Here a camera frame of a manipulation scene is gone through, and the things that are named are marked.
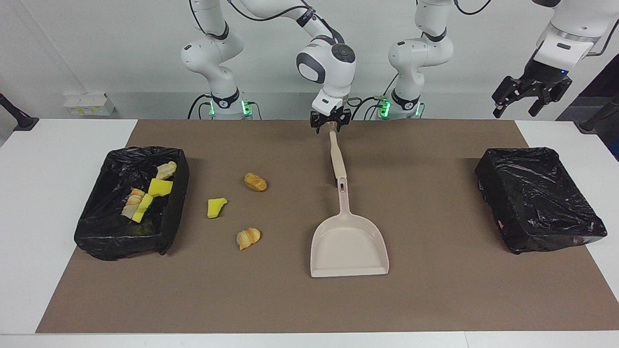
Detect brown oval bread roll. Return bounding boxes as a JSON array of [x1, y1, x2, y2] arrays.
[[244, 173, 268, 192]]

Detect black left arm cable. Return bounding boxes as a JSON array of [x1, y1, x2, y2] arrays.
[[454, 0, 619, 58]]

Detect beige plastic dustpan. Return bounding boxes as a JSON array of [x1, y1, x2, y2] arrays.
[[310, 176, 390, 278]]

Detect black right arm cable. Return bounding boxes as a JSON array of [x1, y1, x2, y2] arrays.
[[189, 0, 339, 44]]

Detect beige hand brush black bristles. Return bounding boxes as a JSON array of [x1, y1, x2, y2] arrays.
[[326, 121, 347, 187]]

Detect black bag lined bin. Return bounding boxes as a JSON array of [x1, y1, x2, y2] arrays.
[[74, 146, 190, 261]]

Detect small yellow sponge piece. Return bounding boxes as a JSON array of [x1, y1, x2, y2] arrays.
[[207, 197, 228, 219]]

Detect black stand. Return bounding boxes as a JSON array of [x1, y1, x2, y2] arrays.
[[0, 93, 39, 132], [579, 94, 619, 133]]

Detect brown table mat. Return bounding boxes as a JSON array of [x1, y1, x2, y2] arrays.
[[35, 119, 619, 334]]

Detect yellow sponge green backing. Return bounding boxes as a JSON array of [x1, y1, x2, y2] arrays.
[[132, 193, 154, 223]]

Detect black base cable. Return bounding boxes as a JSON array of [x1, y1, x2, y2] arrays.
[[351, 75, 399, 120], [188, 93, 214, 120]]

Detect crusty torn bread piece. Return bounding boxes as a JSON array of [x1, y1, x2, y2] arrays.
[[121, 188, 146, 219]]

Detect striped croissant piece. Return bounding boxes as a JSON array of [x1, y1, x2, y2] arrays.
[[236, 227, 262, 251]]

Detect notched yellow sponge piece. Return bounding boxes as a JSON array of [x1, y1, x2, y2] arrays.
[[147, 178, 174, 197]]

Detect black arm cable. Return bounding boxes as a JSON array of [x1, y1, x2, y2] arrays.
[[454, 0, 619, 58], [189, 0, 339, 44]]

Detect black lined bin pink mark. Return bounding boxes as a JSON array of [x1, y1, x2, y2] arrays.
[[474, 147, 608, 255]]

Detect white wall power strip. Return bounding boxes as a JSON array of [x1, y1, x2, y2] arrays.
[[63, 93, 116, 116]]

